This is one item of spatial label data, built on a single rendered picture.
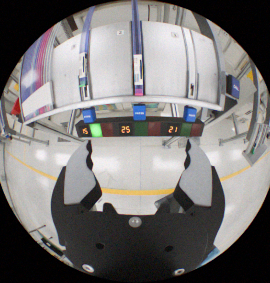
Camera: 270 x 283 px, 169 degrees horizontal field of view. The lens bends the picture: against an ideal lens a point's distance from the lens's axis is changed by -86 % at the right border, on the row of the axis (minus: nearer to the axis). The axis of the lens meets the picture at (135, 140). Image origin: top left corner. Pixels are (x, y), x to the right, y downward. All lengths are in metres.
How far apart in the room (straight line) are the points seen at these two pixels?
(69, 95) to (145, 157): 0.77
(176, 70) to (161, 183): 0.85
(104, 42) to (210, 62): 0.23
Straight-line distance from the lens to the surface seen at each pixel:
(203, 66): 0.25
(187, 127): 0.26
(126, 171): 0.89
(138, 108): 0.19
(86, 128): 0.27
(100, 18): 2.15
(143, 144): 0.89
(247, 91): 0.50
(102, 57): 0.22
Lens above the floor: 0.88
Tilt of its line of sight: 79 degrees down
